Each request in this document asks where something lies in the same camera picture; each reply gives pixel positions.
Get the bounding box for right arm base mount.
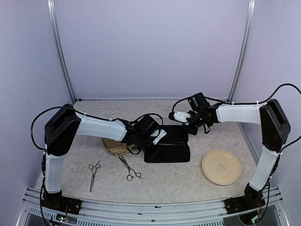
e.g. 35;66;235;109
224;182;270;214

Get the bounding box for front aluminium rail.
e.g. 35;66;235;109
13;187;292;226

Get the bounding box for right aluminium frame post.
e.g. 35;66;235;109
228;0;256;102

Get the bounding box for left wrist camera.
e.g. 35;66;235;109
151;129;167;145

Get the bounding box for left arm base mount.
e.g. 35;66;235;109
42;193;82;215

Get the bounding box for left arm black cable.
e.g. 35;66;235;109
30;106;76;150

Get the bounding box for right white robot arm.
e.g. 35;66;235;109
178;93;291;191

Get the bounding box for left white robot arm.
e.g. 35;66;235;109
44;104;167;210

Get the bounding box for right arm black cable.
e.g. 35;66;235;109
209;82;301;151

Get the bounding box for left aluminium frame post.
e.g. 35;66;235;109
47;0;77;104

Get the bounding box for black zippered tool case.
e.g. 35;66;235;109
144;125;190;163

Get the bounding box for beige round plate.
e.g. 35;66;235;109
201;149;242;186

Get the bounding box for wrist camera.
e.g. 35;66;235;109
151;129;167;145
168;111;191;125

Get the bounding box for woven bamboo tray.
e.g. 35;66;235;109
102;138;136;156

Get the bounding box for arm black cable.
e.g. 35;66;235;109
30;106;76;150
209;82;301;151

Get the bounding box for aluminium frame post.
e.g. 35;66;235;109
47;0;77;104
228;0;256;102

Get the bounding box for silver thinning scissors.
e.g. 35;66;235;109
118;156;144;181

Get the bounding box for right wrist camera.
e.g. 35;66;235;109
168;111;191;125

